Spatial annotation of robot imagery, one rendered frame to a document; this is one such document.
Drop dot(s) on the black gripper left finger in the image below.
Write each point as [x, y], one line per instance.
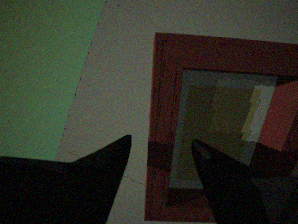
[87, 187]

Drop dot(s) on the dark red rectangular picture frame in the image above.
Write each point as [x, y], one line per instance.
[238, 96]

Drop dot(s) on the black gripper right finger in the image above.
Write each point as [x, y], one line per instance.
[239, 194]

